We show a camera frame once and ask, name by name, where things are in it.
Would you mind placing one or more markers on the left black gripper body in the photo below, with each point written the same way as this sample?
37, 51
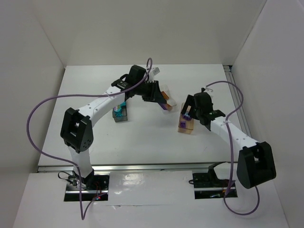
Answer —
153, 90

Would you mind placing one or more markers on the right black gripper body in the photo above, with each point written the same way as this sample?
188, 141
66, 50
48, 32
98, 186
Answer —
190, 106

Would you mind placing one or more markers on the purple stepped lego brick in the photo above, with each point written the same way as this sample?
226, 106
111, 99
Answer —
163, 106

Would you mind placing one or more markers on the orange lego base plate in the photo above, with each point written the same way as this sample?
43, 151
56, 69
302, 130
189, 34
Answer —
169, 107

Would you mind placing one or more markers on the purple arch lego brick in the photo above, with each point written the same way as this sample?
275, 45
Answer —
186, 115

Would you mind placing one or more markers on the teal stepped lego brick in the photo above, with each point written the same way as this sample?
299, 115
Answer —
124, 110

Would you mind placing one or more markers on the teal arch lego brick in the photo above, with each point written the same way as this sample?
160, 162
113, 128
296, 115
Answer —
117, 110

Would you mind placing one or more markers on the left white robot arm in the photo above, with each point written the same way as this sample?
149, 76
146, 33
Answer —
77, 126

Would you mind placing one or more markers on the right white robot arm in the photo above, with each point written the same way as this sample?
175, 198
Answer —
255, 159

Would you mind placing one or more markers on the clear plastic container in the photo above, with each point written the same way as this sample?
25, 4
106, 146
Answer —
171, 101

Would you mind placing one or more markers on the amber plastic container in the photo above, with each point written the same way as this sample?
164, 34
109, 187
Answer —
190, 126

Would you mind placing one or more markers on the smoky grey plastic container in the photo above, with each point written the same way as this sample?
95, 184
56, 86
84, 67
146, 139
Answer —
119, 119

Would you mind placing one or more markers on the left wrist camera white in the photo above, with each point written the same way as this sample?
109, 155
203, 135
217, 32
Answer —
154, 71

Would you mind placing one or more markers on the aluminium side rail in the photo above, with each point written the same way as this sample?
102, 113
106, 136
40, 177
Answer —
237, 100

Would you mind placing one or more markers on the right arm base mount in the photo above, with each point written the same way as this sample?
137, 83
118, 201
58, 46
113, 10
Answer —
207, 185

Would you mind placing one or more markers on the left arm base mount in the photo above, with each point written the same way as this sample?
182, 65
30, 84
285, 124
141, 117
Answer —
98, 187

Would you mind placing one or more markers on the aluminium front rail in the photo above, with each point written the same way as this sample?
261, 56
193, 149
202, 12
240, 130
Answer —
131, 167

